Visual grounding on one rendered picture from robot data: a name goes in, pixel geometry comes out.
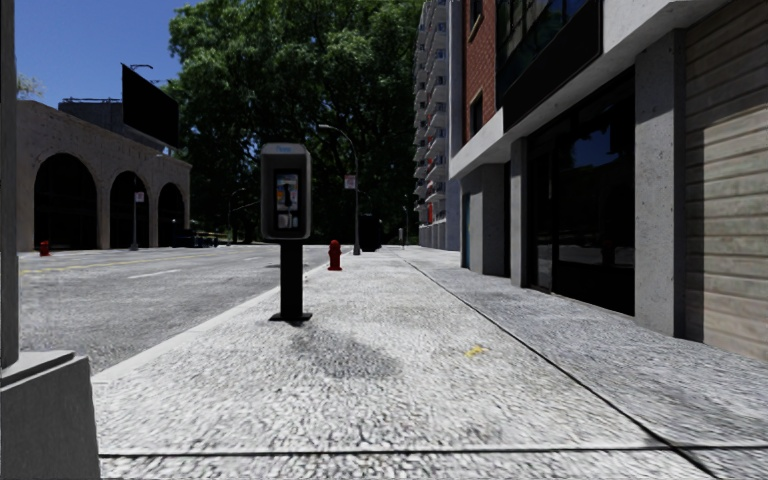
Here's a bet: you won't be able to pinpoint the dark bin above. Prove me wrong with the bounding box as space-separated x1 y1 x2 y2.
359 214 383 253

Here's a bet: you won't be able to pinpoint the grey street lamp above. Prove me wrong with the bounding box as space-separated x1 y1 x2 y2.
317 124 362 257

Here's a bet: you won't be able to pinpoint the white balcony tower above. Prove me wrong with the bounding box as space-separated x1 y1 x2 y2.
412 0 461 251

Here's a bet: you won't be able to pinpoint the trees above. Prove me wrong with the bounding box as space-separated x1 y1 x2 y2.
163 0 425 245

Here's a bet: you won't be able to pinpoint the red brick building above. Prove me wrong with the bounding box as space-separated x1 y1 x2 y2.
448 0 768 363

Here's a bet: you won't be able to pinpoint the dark billboard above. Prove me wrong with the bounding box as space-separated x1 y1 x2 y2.
121 63 180 150

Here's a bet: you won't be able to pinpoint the pale stone arched building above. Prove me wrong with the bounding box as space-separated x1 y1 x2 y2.
16 97 192 253

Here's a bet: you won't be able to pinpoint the black phone booth on post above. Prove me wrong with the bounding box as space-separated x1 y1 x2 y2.
259 142 314 323

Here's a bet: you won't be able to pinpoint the sign on a post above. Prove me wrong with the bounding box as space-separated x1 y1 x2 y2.
129 190 146 251

